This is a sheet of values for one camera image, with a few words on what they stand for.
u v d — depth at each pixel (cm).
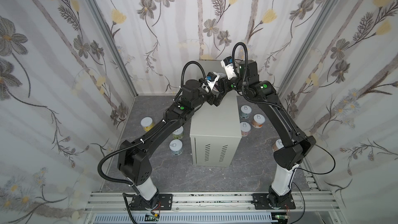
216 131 61
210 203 75
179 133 93
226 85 65
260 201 73
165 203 73
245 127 96
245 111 103
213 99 66
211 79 60
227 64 63
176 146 88
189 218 70
